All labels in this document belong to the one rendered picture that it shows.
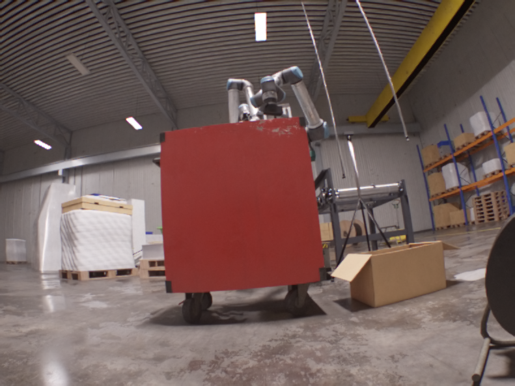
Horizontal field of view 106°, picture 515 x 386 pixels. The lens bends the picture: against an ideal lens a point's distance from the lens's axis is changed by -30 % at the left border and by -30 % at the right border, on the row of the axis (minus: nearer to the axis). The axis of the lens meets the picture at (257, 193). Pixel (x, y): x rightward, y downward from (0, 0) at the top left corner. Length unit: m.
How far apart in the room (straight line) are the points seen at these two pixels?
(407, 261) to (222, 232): 0.87
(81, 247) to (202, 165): 3.39
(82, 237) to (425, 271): 4.21
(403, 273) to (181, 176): 1.14
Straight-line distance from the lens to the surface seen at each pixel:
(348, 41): 12.93
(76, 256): 4.50
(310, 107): 2.48
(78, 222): 4.49
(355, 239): 3.26
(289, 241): 1.24
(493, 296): 0.61
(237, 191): 1.26
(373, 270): 1.28
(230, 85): 2.80
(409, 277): 1.38
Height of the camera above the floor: 0.34
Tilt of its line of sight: 11 degrees up
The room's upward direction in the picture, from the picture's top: 6 degrees counter-clockwise
